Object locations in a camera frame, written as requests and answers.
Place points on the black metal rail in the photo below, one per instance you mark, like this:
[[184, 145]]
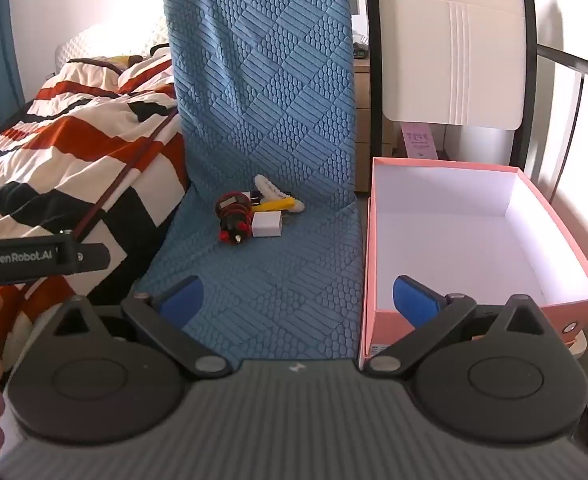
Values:
[[579, 67]]

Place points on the white fluffy hair clip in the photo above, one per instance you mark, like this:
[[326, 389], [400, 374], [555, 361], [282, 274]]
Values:
[[279, 191]]

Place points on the white quilted pillow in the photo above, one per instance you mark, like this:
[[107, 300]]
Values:
[[108, 40]]

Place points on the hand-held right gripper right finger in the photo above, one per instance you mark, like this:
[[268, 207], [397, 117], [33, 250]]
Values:
[[414, 300]]

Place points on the striped orange white blanket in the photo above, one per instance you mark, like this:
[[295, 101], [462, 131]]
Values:
[[73, 150]]

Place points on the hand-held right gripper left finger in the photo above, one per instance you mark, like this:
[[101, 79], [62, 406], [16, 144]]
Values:
[[183, 296]]

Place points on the pink card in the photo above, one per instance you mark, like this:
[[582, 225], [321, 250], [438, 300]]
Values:
[[419, 142]]

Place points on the blue textured covered chair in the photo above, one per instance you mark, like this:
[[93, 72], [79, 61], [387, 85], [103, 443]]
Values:
[[269, 110]]

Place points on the white wall charger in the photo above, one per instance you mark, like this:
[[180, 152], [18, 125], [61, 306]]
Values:
[[267, 225]]

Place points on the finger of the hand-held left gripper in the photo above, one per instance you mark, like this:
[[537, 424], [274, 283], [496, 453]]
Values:
[[93, 256]]

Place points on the pink cardboard box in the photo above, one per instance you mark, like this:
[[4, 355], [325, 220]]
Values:
[[474, 240]]

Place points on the wooden nightstand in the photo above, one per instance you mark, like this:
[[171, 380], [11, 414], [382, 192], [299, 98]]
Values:
[[369, 125]]

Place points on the black stick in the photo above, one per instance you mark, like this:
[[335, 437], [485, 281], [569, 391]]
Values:
[[255, 196]]

